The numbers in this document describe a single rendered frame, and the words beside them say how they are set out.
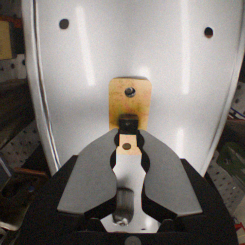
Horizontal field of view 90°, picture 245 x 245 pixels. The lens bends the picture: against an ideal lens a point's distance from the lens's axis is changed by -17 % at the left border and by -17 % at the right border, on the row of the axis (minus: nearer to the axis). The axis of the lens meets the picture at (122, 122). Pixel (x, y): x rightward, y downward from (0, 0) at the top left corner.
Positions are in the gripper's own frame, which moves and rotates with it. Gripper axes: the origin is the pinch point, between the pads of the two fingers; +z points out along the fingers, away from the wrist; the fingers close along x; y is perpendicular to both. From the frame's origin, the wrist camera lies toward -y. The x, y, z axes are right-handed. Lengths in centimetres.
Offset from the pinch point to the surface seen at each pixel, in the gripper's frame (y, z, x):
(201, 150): 3.9, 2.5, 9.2
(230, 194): 59, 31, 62
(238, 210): 219, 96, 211
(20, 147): 30, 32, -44
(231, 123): 3.1, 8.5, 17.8
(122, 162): 6.0, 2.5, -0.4
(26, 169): 14.7, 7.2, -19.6
